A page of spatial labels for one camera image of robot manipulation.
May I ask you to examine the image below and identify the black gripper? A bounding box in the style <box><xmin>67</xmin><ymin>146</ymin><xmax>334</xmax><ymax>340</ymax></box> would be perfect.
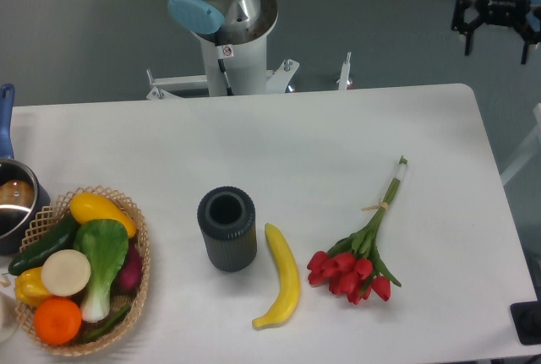
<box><xmin>451</xmin><ymin>0</ymin><xmax>540</xmax><ymax>64</ymax></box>

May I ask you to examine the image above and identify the dark grey ribbed vase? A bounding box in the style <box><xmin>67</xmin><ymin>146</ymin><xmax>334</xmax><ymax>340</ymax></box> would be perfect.
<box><xmin>197</xmin><ymin>186</ymin><xmax>257</xmax><ymax>273</ymax></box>

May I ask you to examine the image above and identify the blue handled saucepan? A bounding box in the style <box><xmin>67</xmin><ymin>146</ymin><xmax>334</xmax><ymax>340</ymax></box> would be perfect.
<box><xmin>1</xmin><ymin>84</ymin><xmax>50</xmax><ymax>255</ymax></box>

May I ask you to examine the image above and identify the white round radish slice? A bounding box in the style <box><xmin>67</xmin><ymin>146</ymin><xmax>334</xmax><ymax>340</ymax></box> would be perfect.
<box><xmin>41</xmin><ymin>249</ymin><xmax>91</xmax><ymax>296</ymax></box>

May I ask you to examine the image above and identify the white frame at right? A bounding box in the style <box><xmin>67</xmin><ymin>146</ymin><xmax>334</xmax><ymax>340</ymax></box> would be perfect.
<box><xmin>500</xmin><ymin>104</ymin><xmax>540</xmax><ymax>186</ymax></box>

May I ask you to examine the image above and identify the green bok choy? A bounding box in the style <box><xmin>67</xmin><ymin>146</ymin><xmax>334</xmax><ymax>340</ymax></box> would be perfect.
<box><xmin>74</xmin><ymin>219</ymin><xmax>128</xmax><ymax>323</ymax></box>

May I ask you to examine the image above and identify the yellow banana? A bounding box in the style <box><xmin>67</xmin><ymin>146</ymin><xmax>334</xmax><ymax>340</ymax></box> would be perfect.
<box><xmin>252</xmin><ymin>223</ymin><xmax>301</xmax><ymax>330</ymax></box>

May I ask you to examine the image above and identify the orange fruit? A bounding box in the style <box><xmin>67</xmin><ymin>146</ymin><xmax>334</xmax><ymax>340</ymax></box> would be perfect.
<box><xmin>33</xmin><ymin>297</ymin><xmax>82</xmax><ymax>345</ymax></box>

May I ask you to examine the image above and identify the white garlic clove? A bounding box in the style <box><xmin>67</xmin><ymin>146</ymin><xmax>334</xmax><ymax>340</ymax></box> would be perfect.
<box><xmin>0</xmin><ymin>274</ymin><xmax>11</xmax><ymax>288</ymax></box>

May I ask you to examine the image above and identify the green cucumber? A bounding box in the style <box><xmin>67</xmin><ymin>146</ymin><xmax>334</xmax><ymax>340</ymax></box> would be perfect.
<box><xmin>8</xmin><ymin>213</ymin><xmax>80</xmax><ymax>276</ymax></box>

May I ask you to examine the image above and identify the purple eggplant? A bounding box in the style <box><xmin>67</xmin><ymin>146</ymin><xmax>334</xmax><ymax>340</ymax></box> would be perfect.
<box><xmin>116</xmin><ymin>242</ymin><xmax>143</xmax><ymax>292</ymax></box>

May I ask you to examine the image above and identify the yellow squash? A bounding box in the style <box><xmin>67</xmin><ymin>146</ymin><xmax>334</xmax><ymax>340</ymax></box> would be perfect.
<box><xmin>69</xmin><ymin>193</ymin><xmax>137</xmax><ymax>238</ymax></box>

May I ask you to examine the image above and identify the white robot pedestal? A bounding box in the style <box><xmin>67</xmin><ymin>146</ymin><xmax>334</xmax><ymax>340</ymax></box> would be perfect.
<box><xmin>145</xmin><ymin>8</ymin><xmax>353</xmax><ymax>101</ymax></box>

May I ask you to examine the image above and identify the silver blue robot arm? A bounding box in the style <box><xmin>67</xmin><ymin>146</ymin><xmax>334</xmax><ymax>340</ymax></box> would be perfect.
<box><xmin>167</xmin><ymin>0</ymin><xmax>540</xmax><ymax>68</ymax></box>

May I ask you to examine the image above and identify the red tulip bouquet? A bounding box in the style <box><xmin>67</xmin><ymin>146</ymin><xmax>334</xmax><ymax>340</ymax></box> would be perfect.
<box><xmin>307</xmin><ymin>157</ymin><xmax>408</xmax><ymax>305</ymax></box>

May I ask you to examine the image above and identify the green chili pepper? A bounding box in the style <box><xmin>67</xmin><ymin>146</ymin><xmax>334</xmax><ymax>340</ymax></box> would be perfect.
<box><xmin>79</xmin><ymin>305</ymin><xmax>131</xmax><ymax>344</ymax></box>

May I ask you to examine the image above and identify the black device at edge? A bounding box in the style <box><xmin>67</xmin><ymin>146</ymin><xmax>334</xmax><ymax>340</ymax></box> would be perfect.
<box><xmin>510</xmin><ymin>301</ymin><xmax>540</xmax><ymax>345</ymax></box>

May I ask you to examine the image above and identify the white plate at left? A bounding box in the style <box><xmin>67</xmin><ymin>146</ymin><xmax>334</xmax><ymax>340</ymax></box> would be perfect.
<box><xmin>0</xmin><ymin>293</ymin><xmax>19</xmax><ymax>344</ymax></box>

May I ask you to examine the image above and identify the yellow bell pepper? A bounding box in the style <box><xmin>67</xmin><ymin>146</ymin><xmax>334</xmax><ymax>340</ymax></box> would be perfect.
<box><xmin>15</xmin><ymin>267</ymin><xmax>53</xmax><ymax>307</ymax></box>

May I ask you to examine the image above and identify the woven wicker basket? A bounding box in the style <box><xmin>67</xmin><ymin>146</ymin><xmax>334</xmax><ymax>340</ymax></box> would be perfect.
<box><xmin>16</xmin><ymin>186</ymin><xmax>150</xmax><ymax>357</ymax></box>

